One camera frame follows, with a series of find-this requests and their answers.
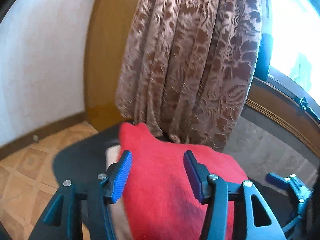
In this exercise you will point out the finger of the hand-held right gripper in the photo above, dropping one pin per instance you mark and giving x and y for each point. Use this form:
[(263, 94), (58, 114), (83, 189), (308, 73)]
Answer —
[(276, 180)]

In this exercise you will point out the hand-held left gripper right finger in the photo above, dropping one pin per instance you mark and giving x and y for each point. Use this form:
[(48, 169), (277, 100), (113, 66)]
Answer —
[(193, 177)]

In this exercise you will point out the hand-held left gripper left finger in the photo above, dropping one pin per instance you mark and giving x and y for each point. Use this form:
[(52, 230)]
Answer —
[(122, 177)]

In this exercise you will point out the red knit sweater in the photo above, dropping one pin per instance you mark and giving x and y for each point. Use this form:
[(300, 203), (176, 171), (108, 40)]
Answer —
[(160, 180)]

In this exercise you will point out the black padded bench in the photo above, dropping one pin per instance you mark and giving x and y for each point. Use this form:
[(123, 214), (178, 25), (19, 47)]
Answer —
[(75, 160)]

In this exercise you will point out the brown wooden door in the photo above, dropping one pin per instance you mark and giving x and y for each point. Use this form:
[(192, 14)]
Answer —
[(105, 67)]

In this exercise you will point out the brown floral curtain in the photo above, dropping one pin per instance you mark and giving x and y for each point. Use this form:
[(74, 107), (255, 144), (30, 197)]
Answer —
[(187, 55)]

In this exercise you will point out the wooden framed window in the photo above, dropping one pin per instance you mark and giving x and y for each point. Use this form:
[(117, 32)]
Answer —
[(295, 30)]

